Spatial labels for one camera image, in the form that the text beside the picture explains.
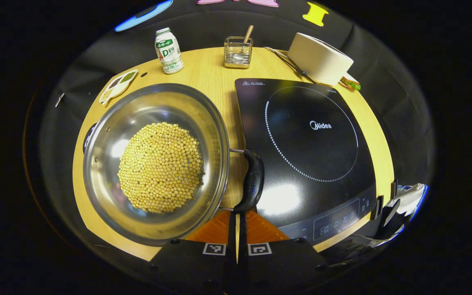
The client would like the pile of yellow soybeans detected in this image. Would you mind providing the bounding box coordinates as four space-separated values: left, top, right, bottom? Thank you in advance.
117 122 204 214

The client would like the white drink bottle green label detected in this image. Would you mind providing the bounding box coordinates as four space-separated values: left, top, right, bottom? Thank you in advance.
155 27 184 75

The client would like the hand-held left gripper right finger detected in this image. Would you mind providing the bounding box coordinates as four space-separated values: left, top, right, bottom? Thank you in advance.
239 210 329 294

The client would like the sandwich with lettuce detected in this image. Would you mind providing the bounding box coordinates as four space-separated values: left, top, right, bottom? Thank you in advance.
340 74 361 91

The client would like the wooden handled spoon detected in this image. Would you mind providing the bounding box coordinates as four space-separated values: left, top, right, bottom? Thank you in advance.
233 25 255 64

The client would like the black induction cooktop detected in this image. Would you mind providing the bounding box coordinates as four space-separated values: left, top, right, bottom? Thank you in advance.
235 78 378 241

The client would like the black backdrop cloth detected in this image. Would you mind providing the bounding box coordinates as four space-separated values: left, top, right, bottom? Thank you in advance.
23 0 437 267

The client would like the white divided bean dish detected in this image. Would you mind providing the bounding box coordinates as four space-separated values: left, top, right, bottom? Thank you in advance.
99 69 138 106

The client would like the stainless steel pot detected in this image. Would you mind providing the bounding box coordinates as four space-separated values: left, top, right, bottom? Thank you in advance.
82 83 265 247

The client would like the toaster power cable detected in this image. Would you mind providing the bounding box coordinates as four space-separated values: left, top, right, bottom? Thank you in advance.
264 46 314 82

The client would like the white toaster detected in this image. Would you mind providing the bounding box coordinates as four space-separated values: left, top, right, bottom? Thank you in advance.
287 32 354 86

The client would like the white crumpled cloth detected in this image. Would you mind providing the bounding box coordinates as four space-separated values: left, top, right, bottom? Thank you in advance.
396 184 428 224

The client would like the metal wire utensil holder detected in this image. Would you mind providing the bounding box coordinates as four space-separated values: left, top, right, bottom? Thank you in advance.
224 36 254 69

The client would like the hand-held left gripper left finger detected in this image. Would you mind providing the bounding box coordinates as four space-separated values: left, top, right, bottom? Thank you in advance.
149 210 238 295

